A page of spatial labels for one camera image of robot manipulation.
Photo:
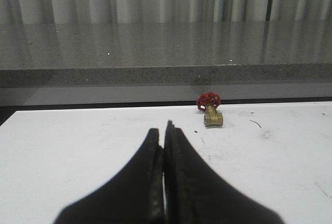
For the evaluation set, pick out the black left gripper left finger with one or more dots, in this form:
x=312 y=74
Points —
x=133 y=195

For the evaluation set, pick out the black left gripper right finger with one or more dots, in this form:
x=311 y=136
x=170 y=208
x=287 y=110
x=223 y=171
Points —
x=196 y=194

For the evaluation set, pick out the brass valve red handwheel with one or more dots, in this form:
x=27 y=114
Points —
x=208 y=103

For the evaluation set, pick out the grey stone counter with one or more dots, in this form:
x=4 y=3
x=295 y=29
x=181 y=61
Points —
x=65 y=64

